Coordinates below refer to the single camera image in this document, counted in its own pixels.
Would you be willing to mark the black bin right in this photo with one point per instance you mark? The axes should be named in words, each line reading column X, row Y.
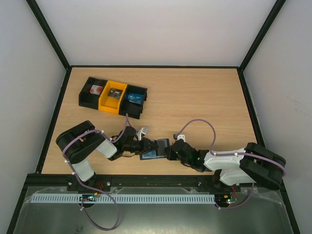
column 131, row 109

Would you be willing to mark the black enclosure frame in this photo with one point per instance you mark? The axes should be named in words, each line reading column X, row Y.
column 47, row 30

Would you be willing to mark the black VIP card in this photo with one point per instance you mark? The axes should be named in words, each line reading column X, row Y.
column 162, row 145

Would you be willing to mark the black bin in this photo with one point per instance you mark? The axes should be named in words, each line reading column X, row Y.
column 90, row 93
column 131, row 109

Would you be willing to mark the black bin left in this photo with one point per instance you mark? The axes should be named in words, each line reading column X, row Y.
column 90, row 93

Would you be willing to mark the black rail base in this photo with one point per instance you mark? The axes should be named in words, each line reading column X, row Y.
column 202, row 183

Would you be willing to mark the blue card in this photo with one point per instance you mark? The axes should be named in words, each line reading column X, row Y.
column 135, row 98

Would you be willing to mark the red white card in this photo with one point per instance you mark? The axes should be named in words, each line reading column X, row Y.
column 96, row 89

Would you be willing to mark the blue card holder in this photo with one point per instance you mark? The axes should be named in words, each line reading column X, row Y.
column 150, row 155

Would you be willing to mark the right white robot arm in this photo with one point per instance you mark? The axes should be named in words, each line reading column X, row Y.
column 251, row 164

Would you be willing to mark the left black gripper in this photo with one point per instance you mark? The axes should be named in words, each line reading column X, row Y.
column 145, row 145

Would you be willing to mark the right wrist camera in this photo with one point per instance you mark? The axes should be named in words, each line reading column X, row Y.
column 179, row 136

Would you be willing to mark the yellow bin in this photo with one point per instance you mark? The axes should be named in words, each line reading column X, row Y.
column 111, row 97

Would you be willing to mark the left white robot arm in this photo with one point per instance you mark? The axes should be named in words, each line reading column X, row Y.
column 80, row 141

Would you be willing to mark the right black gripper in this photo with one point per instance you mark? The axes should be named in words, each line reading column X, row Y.
column 175, row 151

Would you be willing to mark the white slotted cable duct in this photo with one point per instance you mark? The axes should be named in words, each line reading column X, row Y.
column 123, row 199

